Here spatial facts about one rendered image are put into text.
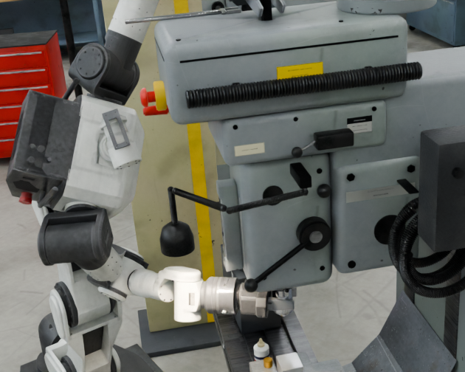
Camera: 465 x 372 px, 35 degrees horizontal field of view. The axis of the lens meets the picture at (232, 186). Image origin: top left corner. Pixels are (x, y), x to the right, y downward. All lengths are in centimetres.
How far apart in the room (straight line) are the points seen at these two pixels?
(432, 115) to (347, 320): 241
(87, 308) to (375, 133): 109
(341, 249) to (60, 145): 68
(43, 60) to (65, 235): 442
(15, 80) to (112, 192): 446
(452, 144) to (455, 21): 756
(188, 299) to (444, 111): 72
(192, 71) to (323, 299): 278
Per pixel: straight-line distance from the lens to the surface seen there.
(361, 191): 153
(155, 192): 345
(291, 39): 138
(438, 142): 128
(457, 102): 156
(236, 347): 211
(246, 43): 136
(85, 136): 175
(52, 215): 176
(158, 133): 334
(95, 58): 179
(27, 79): 612
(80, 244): 168
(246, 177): 148
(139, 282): 189
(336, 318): 386
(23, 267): 472
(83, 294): 220
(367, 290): 409
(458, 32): 887
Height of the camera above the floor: 218
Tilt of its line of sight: 24 degrees down
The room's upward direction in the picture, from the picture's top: 5 degrees counter-clockwise
